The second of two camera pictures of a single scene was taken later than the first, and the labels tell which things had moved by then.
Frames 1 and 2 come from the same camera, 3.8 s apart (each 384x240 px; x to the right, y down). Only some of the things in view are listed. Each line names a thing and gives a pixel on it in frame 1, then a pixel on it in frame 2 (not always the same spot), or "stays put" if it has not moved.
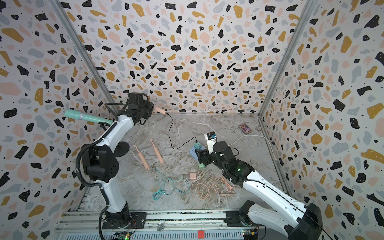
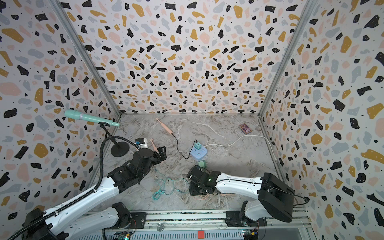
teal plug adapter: (198, 145) stays put
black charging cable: (196, 140) → (195, 141)
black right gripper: (205, 155) → (192, 189)
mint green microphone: (73, 113) stays put
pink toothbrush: (157, 151) stays put
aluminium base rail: (188, 225) stays put
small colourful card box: (245, 128) stays put
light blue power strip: (193, 153) stays put
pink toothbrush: (160, 110) → (168, 130)
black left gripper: (151, 105) → (163, 152)
